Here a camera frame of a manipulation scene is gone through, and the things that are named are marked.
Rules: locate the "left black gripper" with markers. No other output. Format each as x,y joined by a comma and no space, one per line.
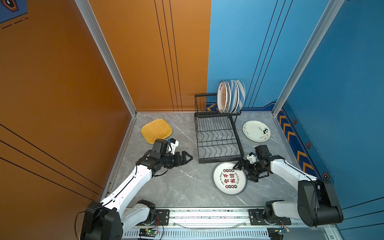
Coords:
179,161

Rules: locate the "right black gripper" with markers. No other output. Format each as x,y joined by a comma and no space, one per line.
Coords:
253,177

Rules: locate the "white plate red characters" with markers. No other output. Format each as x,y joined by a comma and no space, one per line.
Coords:
228,180

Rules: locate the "black wire dish rack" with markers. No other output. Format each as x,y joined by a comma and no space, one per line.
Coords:
217,137

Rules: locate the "orange sunburst round plate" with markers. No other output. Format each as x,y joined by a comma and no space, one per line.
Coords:
222,97

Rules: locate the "blue striped plate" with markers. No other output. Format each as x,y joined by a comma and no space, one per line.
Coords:
242,94
233,96

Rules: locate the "white green emblem plate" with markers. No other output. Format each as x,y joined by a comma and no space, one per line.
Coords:
228,97

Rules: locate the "green red rimmed plate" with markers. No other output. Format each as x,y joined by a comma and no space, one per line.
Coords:
238,96

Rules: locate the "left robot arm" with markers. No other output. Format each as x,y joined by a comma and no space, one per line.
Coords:
109,218

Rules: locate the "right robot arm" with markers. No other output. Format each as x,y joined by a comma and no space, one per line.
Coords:
317,202

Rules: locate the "yellow woven square plate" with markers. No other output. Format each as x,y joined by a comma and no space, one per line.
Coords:
157,129

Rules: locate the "white floral plate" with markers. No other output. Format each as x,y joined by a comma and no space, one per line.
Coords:
256,131

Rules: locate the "right circuit board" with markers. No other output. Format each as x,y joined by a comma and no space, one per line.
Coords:
277,233

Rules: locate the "circuit board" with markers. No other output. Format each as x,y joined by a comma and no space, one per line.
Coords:
277,233
148,234

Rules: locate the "left circuit board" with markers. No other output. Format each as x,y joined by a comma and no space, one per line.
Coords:
148,234

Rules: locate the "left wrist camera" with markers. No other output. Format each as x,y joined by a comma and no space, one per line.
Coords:
173,144

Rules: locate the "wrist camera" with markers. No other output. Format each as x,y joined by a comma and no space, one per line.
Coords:
252,158
173,144

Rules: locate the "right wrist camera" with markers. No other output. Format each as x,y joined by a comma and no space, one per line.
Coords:
252,158

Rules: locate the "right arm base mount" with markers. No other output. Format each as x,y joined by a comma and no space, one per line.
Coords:
258,218

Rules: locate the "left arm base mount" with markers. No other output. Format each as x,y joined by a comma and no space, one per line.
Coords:
156,216

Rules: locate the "aluminium front rail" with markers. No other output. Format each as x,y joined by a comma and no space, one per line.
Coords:
213,217

